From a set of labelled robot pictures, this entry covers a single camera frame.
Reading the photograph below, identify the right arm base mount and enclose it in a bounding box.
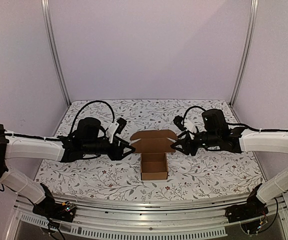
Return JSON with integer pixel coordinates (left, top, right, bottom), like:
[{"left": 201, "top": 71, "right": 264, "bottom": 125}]
[{"left": 225, "top": 183, "right": 269, "bottom": 223}]

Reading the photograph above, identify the aluminium front rail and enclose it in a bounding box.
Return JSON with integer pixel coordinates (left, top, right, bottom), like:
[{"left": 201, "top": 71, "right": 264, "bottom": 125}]
[{"left": 13, "top": 192, "right": 287, "bottom": 229}]

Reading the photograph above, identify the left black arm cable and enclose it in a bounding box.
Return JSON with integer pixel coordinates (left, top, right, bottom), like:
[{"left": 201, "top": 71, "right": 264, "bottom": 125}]
[{"left": 70, "top": 99, "right": 116, "bottom": 136}]

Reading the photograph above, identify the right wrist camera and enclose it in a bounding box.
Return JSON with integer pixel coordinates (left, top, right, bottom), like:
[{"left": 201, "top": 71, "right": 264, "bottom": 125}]
[{"left": 173, "top": 115, "right": 199, "bottom": 140}]

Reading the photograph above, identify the perforated metal strip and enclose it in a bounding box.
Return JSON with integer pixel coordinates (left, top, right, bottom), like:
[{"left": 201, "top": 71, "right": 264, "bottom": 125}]
[{"left": 20, "top": 212, "right": 228, "bottom": 240}]

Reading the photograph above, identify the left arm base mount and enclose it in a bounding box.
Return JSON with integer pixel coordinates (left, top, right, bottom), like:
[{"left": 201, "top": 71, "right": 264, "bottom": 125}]
[{"left": 32, "top": 183, "right": 77, "bottom": 223}]

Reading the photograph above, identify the brown cardboard box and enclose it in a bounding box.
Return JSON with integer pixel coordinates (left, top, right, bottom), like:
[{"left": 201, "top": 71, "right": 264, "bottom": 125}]
[{"left": 130, "top": 129, "right": 178, "bottom": 181}]

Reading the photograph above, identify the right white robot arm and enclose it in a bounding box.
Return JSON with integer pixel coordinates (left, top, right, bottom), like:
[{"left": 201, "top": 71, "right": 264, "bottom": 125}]
[{"left": 171, "top": 108, "right": 288, "bottom": 218}]

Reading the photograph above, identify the aluminium corner post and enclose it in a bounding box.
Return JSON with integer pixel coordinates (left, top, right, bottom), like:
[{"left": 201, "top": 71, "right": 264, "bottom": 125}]
[
  {"left": 40, "top": 0, "right": 71, "bottom": 107},
  {"left": 229, "top": 0, "right": 259, "bottom": 108}
]

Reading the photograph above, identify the right aluminium corner post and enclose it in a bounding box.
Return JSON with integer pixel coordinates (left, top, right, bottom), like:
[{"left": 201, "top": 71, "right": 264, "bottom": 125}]
[{"left": 229, "top": 0, "right": 259, "bottom": 108}]

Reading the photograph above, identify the floral patterned table mat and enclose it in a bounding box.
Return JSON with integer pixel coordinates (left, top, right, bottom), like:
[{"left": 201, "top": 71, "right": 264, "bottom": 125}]
[{"left": 34, "top": 99, "right": 265, "bottom": 202}]

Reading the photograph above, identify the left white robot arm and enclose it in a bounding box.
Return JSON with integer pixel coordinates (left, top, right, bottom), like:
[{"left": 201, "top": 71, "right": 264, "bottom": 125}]
[{"left": 0, "top": 117, "right": 136, "bottom": 217}]

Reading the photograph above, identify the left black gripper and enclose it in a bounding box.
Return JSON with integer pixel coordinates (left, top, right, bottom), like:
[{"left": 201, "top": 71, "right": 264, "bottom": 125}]
[{"left": 83, "top": 135, "right": 136, "bottom": 161}]

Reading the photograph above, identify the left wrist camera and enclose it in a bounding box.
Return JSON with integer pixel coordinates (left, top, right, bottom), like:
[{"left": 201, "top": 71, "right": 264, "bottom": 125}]
[{"left": 105, "top": 117, "right": 127, "bottom": 144}]

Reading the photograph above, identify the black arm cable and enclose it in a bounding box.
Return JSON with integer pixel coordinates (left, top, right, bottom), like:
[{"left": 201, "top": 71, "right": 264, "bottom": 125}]
[
  {"left": 182, "top": 106, "right": 288, "bottom": 134},
  {"left": 70, "top": 99, "right": 116, "bottom": 136}
]

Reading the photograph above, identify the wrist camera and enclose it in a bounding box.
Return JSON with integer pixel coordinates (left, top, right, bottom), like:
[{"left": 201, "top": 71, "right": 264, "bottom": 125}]
[
  {"left": 105, "top": 117, "right": 127, "bottom": 144},
  {"left": 173, "top": 115, "right": 199, "bottom": 140}
]

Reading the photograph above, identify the left aluminium corner post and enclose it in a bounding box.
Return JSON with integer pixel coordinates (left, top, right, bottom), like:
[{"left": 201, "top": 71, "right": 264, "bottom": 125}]
[{"left": 40, "top": 0, "right": 71, "bottom": 107}]

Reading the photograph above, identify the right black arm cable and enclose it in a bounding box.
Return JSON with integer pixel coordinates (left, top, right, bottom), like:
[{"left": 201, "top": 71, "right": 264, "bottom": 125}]
[{"left": 182, "top": 106, "right": 288, "bottom": 134}]

